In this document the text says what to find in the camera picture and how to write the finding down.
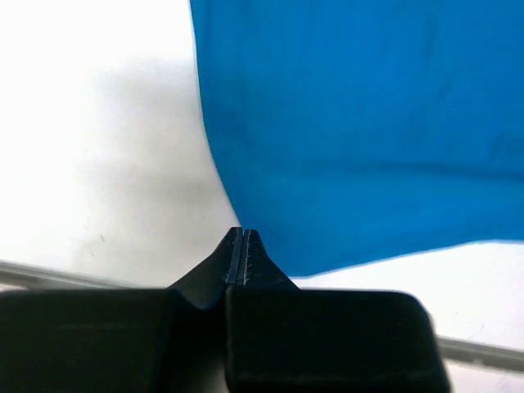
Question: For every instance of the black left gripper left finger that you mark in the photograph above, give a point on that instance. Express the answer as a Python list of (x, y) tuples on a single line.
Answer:
[(118, 340)]

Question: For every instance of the blue t-shirt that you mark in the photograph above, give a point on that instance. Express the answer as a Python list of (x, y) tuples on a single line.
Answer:
[(352, 131)]

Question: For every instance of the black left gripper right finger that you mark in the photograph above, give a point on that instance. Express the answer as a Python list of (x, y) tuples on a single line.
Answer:
[(280, 338)]

